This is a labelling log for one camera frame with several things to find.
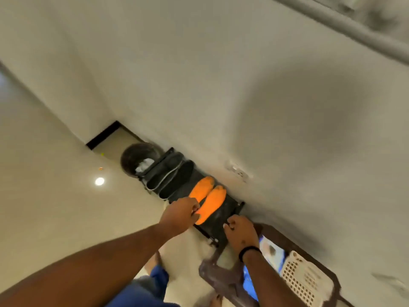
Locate person's left forearm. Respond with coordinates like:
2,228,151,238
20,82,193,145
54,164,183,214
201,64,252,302
0,220,173,307

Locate black skirting strip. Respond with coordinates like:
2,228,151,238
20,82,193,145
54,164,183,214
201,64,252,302
85,120,121,150

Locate person's leg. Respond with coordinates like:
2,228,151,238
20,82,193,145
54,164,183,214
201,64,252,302
143,251,164,276

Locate person's right hand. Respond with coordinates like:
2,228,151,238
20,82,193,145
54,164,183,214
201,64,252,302
223,215,260,253

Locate grey window frame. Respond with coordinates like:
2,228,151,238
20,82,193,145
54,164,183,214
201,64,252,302
268,0,409,66

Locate blue and white cloth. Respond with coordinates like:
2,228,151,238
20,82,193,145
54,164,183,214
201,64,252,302
242,235,287,303

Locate crumpled white paper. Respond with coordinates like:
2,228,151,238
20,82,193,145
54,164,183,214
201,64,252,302
134,158,156,175

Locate orange shoe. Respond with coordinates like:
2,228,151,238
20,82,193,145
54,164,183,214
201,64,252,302
194,185,228,226
188,176,215,204

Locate black shoe rack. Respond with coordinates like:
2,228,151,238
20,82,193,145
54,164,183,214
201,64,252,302
139,147,246,248

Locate round black waste bin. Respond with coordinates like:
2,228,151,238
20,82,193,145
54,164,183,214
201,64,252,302
120,142,165,180

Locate person's blue shorts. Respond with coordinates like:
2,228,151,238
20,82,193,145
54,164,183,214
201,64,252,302
105,265,180,307

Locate black shoe with white trim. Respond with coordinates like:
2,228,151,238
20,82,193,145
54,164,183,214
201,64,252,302
158,160,196,200
141,151,185,190

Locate black wristband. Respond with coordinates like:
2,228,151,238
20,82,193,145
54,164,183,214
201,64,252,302
238,246,263,263

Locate white perforated laundry basket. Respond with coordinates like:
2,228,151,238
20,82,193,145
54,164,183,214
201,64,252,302
280,250,336,307

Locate white wall socket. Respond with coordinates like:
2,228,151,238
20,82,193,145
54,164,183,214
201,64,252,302
225,160,253,183

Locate brown plastic chair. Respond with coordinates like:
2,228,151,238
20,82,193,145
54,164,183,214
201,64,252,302
198,222,343,307

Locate person's right forearm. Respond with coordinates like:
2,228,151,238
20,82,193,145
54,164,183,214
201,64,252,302
241,249,309,307

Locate person's left hand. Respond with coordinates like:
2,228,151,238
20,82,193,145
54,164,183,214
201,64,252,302
158,197,201,239

